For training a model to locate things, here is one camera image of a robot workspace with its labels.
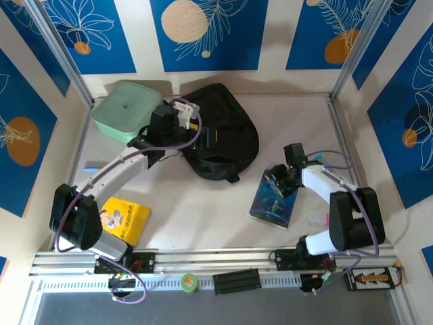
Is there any Little Prince blue book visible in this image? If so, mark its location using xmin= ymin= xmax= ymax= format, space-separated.
xmin=249 ymin=169 xmax=298 ymax=230

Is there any black student backpack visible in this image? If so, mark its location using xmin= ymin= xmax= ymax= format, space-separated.
xmin=177 ymin=83 xmax=260 ymax=184

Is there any yellow cartoon cover book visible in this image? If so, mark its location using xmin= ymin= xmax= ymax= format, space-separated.
xmin=97 ymin=197 xmax=152 ymax=247

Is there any mint green lunch box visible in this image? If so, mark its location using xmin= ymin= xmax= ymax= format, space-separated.
xmin=91 ymin=79 xmax=163 ymax=145

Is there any black ribbed block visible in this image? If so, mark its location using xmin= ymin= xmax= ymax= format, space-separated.
xmin=212 ymin=269 xmax=262 ymax=296

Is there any black power distribution board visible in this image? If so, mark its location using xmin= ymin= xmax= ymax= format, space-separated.
xmin=344 ymin=266 xmax=396 ymax=291

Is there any green tape roll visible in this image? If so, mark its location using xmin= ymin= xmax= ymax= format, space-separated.
xmin=180 ymin=272 xmax=201 ymax=295

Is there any grey metal panel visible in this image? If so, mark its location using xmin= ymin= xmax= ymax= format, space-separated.
xmin=32 ymin=290 xmax=405 ymax=325

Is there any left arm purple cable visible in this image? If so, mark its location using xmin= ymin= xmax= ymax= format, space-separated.
xmin=53 ymin=101 xmax=204 ymax=305

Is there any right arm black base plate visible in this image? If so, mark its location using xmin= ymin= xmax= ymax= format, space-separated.
xmin=274 ymin=248 xmax=338 ymax=272

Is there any aluminium table side rail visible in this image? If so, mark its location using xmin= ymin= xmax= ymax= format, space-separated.
xmin=49 ymin=101 xmax=94 ymax=251
xmin=327 ymin=100 xmax=378 ymax=243

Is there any blue floral wall poster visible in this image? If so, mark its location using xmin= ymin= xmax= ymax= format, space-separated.
xmin=0 ymin=47 xmax=58 ymax=217
xmin=150 ymin=0 xmax=270 ymax=72
xmin=367 ymin=23 xmax=433 ymax=209
xmin=286 ymin=0 xmax=382 ymax=71
xmin=43 ymin=0 xmax=138 ymax=75

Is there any aluminium front rail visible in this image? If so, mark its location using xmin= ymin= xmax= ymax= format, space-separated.
xmin=28 ymin=245 xmax=396 ymax=277

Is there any aluminium frame post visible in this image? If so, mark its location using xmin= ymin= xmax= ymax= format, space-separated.
xmin=25 ymin=0 xmax=95 ymax=108
xmin=329 ymin=0 xmax=395 ymax=102

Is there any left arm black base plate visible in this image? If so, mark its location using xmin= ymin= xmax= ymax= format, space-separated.
xmin=93 ymin=251 xmax=156 ymax=274

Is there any white slotted cable duct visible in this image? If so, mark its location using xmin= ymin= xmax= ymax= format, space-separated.
xmin=40 ymin=273 xmax=302 ymax=294

